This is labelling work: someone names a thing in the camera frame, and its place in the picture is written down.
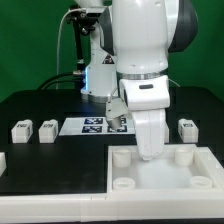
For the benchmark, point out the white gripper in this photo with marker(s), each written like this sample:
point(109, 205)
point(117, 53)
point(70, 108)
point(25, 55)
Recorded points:
point(147, 101)

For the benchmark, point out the white square tabletop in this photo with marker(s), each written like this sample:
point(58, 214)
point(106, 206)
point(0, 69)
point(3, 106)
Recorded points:
point(179, 167)

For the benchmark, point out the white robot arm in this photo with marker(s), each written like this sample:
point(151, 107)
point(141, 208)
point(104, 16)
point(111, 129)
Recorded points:
point(130, 43)

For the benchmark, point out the white sheet with markers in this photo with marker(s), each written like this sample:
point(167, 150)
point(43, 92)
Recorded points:
point(94, 126)

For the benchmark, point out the white left fence block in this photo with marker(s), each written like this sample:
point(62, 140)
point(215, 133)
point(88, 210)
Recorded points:
point(2, 163)

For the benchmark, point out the black camera stand pole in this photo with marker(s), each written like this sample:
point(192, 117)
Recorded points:
point(80, 59)

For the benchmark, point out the black camera on stand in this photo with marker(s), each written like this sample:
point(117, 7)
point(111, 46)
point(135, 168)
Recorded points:
point(80, 13)

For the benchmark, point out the white front fence wall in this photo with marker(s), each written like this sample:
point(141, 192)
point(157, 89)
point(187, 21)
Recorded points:
point(114, 206)

